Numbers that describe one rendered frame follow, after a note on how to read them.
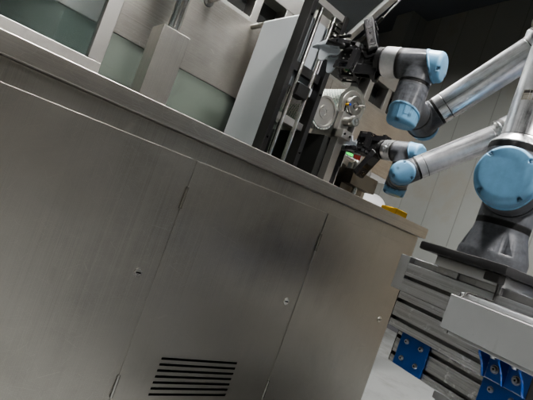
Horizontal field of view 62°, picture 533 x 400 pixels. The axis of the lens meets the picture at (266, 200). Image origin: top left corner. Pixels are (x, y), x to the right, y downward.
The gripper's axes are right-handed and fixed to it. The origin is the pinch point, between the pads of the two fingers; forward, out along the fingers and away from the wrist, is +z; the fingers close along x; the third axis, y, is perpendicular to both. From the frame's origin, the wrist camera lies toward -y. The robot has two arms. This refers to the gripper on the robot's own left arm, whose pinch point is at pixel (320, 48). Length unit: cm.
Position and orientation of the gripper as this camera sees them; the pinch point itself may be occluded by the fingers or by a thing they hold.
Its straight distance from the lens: 132.9
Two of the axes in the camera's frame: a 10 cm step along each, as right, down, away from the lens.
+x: 4.8, 3.4, 8.1
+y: -4.1, 9.0, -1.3
